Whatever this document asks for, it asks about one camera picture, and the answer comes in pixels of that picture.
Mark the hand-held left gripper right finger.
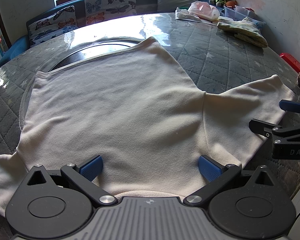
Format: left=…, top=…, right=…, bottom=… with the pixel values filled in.
left=184, top=154, right=273, bottom=208

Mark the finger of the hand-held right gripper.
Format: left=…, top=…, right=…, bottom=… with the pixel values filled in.
left=249, top=119, right=300, bottom=142
left=279, top=99, right=300, bottom=115

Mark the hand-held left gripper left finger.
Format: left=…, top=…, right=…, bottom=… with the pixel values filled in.
left=27, top=154, right=118, bottom=207

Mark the cream t-shirt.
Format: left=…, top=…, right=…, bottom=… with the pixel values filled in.
left=0, top=36, right=296, bottom=217

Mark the red box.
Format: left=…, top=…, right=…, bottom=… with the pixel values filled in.
left=279, top=52, right=300, bottom=74

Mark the grey quilted table cover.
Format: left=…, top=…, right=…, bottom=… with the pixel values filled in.
left=0, top=12, right=300, bottom=240

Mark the green patterned cloth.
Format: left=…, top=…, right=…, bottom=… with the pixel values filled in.
left=217, top=17, right=269, bottom=48

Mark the clear plastic box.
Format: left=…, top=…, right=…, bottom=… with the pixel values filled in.
left=224, top=5, right=256, bottom=22

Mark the pink and white bag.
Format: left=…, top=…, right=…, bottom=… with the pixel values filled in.
left=188, top=1, right=220, bottom=21

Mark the white plastic bag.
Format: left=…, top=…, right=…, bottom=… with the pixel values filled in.
left=175, top=7, right=203, bottom=22

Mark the blue sofa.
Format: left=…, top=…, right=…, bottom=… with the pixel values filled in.
left=0, top=0, right=165, bottom=67

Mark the butterfly print cushion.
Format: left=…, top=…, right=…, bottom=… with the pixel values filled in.
left=84, top=0, right=138, bottom=26
left=29, top=5, right=78, bottom=47

